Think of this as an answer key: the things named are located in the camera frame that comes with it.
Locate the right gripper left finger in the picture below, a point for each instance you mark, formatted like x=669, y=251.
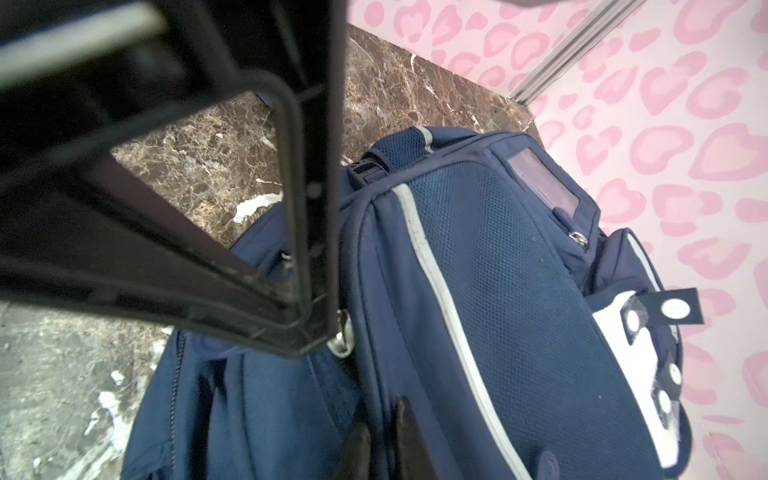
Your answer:
x=355, y=459

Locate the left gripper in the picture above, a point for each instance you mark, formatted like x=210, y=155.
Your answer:
x=83, y=76

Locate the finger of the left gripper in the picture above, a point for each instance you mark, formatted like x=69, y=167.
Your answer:
x=293, y=52
x=98, y=239

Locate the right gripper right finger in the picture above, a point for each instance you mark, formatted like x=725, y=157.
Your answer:
x=412, y=457

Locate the navy blue student backpack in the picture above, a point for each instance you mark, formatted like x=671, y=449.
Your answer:
x=475, y=282

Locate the aluminium frame post right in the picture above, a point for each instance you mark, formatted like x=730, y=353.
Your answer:
x=599, y=22

